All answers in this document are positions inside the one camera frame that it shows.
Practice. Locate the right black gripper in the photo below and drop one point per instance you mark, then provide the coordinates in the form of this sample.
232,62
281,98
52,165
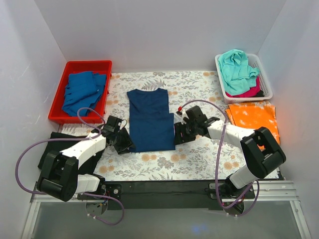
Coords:
181,133

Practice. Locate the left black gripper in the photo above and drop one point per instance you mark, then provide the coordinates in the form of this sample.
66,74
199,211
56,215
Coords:
123,141

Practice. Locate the dark blue t shirt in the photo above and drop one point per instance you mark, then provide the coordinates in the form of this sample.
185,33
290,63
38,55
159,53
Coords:
150,122

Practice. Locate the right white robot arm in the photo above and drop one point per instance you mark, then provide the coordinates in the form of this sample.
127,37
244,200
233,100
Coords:
261,151

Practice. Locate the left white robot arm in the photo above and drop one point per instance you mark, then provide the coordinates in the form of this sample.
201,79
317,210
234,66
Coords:
71,171

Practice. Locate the floral table mat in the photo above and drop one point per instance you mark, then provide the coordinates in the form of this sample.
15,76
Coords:
195,160

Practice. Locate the black folded shirt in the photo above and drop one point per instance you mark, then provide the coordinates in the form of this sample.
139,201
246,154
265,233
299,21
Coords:
54,142

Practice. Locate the orange tie-dye folded shirt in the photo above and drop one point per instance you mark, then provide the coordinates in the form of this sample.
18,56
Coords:
254,115

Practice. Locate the blue shirt in red bin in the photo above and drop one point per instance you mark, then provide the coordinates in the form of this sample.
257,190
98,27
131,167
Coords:
83,91

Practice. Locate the teal t shirt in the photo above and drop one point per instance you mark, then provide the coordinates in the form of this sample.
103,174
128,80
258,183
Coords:
238,76

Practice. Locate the magenta shirt in basket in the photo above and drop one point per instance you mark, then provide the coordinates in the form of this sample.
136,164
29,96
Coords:
252,92

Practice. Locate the red plastic bin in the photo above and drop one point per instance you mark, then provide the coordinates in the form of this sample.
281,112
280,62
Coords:
56,113

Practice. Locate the white plastic basket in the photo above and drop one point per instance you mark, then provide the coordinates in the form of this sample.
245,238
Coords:
253,61

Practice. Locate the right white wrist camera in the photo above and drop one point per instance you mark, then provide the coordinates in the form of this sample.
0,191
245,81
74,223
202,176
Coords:
181,115

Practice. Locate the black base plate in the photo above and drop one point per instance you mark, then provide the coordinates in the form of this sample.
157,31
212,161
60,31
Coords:
185,194

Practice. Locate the aluminium mounting rail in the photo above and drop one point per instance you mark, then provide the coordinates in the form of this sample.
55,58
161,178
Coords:
273,211

